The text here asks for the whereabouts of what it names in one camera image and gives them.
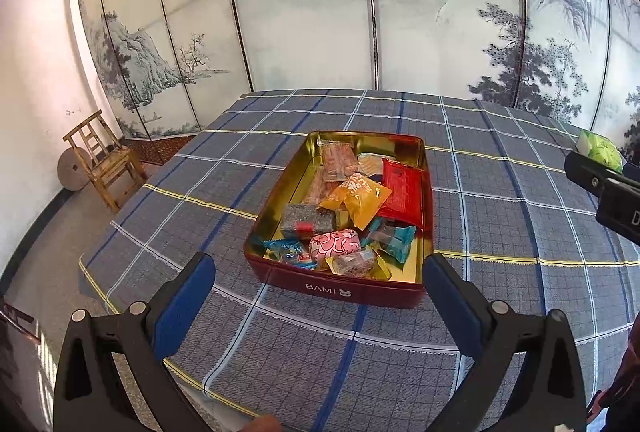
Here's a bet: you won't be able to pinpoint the orange snack packet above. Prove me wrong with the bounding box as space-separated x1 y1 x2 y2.
318 172 393 231

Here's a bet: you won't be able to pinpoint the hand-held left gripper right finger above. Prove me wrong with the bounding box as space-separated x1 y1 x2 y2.
422 253 587 432

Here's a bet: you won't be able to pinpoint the person's dark clothing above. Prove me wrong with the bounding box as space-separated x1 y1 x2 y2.
585 312 640 432

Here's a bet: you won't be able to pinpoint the light wooden chair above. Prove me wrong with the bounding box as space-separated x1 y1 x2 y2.
62 109 148 213

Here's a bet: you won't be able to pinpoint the green tissue pack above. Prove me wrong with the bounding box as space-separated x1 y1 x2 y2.
577 129 626 173

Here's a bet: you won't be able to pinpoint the teal candy packet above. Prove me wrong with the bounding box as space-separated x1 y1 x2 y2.
361 219 417 265

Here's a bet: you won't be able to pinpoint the pink patterned snack packet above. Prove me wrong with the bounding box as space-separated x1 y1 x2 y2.
309 229 362 263

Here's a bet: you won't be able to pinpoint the round millstone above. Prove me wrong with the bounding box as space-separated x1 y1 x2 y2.
56 149 96 190

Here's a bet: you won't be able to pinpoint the clear packet of orange bars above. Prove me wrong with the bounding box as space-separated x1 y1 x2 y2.
320 143 358 183

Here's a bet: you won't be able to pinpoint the small blue candy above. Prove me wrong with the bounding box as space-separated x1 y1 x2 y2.
250 237 301 263

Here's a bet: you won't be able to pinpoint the plaid tablecloth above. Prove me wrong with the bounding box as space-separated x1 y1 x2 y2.
77 89 640 432

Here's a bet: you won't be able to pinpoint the dark snack packet red label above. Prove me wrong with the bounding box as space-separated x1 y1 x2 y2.
280 203 337 240

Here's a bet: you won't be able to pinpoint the person's left hand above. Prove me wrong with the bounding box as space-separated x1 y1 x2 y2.
240 414 284 432

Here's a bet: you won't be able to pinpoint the clear packet of fried snacks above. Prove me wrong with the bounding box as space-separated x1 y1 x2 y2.
302 167 341 207

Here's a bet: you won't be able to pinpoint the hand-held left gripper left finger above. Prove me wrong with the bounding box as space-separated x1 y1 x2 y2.
52 252 217 432

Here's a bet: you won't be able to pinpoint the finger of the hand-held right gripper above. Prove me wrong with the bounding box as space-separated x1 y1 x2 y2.
564 151 627 201

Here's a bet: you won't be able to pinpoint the red tin box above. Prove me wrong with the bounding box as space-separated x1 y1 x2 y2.
243 130 434 310

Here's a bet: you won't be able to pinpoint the dark wooden railing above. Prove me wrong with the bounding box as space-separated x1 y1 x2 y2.
0 299 43 348

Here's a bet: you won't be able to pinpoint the clear snack packet yellow ends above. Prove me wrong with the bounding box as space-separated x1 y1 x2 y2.
325 247 393 281

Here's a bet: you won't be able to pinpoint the painted folding screen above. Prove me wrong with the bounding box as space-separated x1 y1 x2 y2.
75 0 640 153

